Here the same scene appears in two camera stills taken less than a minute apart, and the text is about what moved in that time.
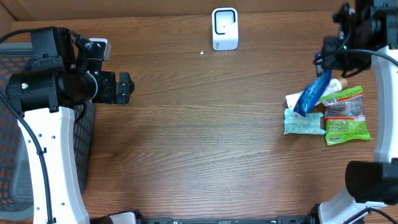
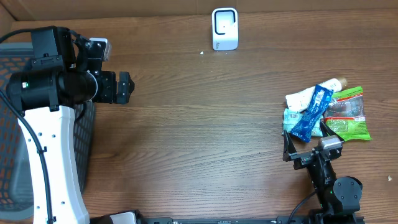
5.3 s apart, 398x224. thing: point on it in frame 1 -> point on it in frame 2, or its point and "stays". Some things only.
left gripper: x=109 y=94 stays
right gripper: x=334 y=62 -> x=302 y=158
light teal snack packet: x=296 y=124 stays
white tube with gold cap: x=334 y=86 stays
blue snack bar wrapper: x=312 y=92 -> x=313 y=114
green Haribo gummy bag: x=344 y=116 stays
